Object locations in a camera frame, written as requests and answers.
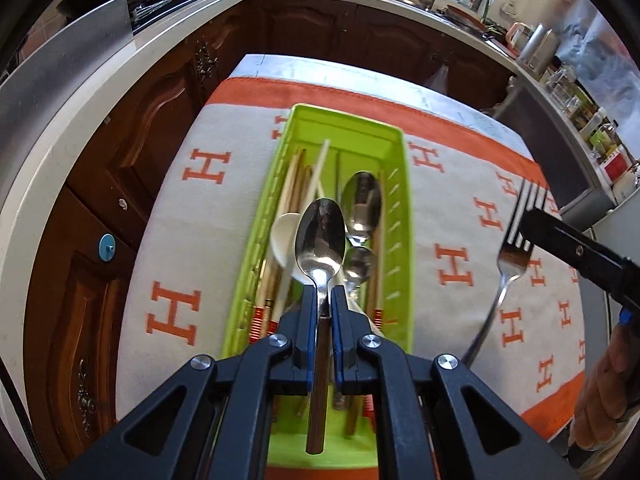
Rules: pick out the row of spice jars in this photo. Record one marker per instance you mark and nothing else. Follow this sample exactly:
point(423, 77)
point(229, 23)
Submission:
point(600, 140)

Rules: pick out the brown wooden cabinets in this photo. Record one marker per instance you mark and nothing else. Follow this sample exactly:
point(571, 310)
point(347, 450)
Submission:
point(150, 110)

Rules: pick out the grey metal cabinet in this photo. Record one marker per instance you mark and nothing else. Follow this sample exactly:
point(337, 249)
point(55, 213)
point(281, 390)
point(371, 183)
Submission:
point(560, 150)

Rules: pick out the white orange kettle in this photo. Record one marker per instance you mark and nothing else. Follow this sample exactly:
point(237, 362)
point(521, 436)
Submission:
point(517, 35)

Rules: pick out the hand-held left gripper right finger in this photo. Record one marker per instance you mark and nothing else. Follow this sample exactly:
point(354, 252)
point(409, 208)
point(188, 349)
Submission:
point(339, 320)

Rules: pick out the plain bamboo chopstick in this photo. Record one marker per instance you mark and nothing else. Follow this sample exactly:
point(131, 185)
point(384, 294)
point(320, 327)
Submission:
point(301, 187)

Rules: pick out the steel kettle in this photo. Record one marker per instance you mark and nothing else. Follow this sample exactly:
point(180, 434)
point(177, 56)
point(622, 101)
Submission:
point(540, 47)

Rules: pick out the orange beige printed blanket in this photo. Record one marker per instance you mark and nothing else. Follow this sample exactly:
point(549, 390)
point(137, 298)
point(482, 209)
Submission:
point(460, 210)

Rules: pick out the metal fork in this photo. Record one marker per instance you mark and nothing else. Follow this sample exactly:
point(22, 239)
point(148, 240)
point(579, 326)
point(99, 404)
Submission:
point(515, 260)

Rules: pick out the cream white chopstick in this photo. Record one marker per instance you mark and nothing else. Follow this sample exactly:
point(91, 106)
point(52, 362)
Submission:
point(320, 170)

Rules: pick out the stainless steel splash panel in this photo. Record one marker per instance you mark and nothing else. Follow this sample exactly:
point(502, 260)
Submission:
point(65, 75)

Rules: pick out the white plastic bag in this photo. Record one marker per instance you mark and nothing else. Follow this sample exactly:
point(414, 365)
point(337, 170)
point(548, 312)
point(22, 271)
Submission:
point(440, 80)

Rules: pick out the white kitchen countertop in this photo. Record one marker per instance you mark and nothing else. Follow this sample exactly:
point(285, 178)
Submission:
point(165, 25)

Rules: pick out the person's right hand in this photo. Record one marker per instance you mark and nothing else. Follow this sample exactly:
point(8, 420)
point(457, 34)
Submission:
point(605, 395)

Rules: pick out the wooden chopstick patterned end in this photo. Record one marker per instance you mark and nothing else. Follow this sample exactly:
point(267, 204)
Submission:
point(269, 312)
point(290, 182)

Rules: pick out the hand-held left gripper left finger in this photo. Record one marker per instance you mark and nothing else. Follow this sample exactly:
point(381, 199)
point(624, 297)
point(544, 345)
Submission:
point(311, 320)

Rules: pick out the red pan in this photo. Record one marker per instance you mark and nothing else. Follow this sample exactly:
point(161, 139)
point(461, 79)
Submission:
point(465, 15)

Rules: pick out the white ceramic spoon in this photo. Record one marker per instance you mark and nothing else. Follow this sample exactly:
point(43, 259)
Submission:
point(282, 240)

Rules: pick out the green plastic utensil tray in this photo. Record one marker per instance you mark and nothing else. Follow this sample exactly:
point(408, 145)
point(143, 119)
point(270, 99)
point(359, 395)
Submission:
point(350, 130)

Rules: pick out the black glass stove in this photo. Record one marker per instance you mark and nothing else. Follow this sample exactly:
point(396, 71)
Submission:
point(165, 5)

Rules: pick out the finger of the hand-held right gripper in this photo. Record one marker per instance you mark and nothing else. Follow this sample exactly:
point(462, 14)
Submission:
point(565, 240)

